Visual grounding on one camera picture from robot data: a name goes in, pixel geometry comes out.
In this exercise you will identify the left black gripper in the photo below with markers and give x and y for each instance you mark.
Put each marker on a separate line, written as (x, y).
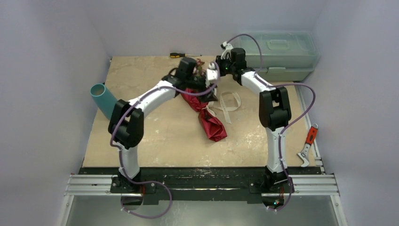
(208, 96)

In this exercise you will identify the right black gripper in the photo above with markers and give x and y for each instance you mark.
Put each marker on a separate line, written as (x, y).
(220, 64)

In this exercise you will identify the cream printed ribbon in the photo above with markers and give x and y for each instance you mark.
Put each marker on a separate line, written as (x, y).
(227, 102)

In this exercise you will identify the pink flower bouquet red wrap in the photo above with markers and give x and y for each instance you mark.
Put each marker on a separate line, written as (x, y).
(211, 125)

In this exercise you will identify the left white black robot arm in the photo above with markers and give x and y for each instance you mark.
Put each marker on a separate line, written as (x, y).
(126, 125)

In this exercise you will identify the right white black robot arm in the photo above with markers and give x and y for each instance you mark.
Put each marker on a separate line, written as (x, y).
(274, 110)

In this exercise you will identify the teal cylindrical vase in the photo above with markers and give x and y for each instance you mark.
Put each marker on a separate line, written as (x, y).
(104, 99)

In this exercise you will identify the yellow black screwdriver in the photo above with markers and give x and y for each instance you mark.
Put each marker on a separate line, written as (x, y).
(178, 55)

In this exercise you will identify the green translucent plastic toolbox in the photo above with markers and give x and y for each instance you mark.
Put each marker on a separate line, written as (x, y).
(280, 56)

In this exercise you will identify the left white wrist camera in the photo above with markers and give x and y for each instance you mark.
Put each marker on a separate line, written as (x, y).
(212, 73)

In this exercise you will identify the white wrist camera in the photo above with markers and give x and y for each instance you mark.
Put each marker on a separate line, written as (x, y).
(227, 47)
(212, 73)

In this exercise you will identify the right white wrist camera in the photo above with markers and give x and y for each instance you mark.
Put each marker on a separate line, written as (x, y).
(227, 47)

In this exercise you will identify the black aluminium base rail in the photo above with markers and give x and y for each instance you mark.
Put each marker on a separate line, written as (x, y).
(238, 184)

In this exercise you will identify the orange handled utility knife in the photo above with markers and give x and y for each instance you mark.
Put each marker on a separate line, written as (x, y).
(311, 136)

